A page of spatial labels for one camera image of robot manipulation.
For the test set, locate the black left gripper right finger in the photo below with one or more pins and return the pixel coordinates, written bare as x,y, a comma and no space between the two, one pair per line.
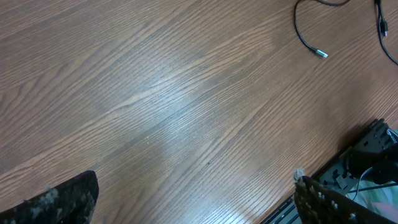
318,204

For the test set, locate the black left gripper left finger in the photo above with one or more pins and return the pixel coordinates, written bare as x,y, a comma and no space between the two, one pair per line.
71,202

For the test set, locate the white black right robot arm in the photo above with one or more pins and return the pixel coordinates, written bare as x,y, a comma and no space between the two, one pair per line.
379,168

